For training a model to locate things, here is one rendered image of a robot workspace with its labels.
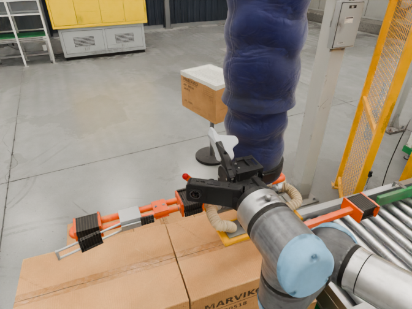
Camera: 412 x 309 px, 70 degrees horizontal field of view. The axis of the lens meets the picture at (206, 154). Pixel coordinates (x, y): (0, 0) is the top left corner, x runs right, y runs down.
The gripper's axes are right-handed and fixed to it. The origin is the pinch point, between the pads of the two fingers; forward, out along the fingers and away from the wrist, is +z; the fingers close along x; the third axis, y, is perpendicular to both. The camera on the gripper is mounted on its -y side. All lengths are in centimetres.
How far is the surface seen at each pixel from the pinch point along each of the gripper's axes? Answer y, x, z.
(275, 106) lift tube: 25.8, 4.1, 10.5
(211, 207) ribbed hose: 9.6, -37.2, 19.2
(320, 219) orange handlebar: 39, -32, -5
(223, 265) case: 12, -63, 12
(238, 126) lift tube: 17.6, -3.7, 16.8
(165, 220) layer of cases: 5, -103, 84
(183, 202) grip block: -0.7, -31.8, 20.1
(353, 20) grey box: 151, 7, 107
